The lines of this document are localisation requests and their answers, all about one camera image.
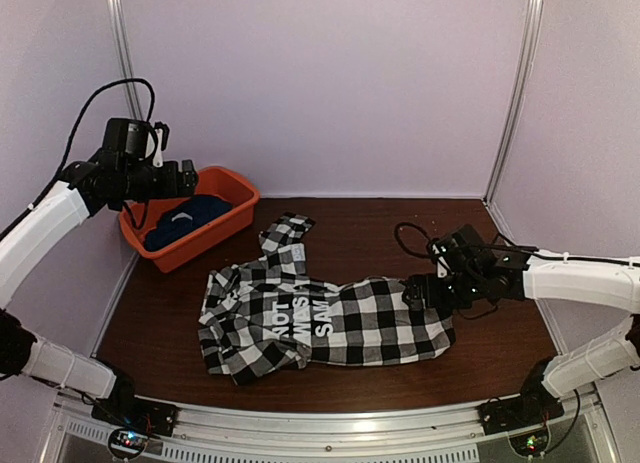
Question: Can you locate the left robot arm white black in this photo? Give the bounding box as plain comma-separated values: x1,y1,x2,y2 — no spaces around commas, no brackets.
1,118,198,427

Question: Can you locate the left aluminium corner post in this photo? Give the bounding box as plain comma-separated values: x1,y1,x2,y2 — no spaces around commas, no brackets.
107,0,143,120

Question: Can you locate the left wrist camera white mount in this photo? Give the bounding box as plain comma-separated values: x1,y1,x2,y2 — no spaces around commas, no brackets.
145,121,170,168

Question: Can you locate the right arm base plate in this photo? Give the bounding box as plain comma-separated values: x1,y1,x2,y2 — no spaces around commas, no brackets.
478,393,564,435

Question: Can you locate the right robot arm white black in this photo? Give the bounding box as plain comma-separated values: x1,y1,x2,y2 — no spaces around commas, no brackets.
403,224,639,425

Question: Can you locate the right black cable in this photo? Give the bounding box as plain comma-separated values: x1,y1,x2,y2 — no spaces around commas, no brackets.
393,222,566,264

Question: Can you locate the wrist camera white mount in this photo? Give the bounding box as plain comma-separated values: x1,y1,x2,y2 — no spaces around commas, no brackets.
430,240,451,278
145,121,170,168

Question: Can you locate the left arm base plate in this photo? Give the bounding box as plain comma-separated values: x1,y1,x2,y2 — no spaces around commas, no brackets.
91,397,178,437

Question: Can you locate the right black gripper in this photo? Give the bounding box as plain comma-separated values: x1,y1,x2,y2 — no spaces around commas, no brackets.
402,270,484,312

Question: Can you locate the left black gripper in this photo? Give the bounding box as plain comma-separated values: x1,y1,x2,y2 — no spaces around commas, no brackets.
120,159,198,201

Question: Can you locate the black white checkered shirt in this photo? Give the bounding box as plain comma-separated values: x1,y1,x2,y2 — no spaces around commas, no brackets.
198,213,456,385

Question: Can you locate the dark blue garment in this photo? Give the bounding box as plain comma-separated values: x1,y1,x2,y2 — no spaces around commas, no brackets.
143,195,233,252

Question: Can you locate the orange plastic basin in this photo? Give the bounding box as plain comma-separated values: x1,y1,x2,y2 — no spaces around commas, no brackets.
119,166,260,273

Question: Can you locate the right aluminium corner post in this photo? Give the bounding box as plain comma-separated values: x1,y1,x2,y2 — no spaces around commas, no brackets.
483,0,544,206

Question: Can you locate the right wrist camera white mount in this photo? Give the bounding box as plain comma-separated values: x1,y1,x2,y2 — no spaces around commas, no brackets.
430,240,451,278

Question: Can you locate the aluminium front rail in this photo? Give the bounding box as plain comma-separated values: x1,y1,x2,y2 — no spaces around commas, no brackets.
49,387,609,463

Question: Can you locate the aluminium corner post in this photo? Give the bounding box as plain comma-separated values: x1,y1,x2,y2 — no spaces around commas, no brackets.
107,0,143,120
483,0,544,206

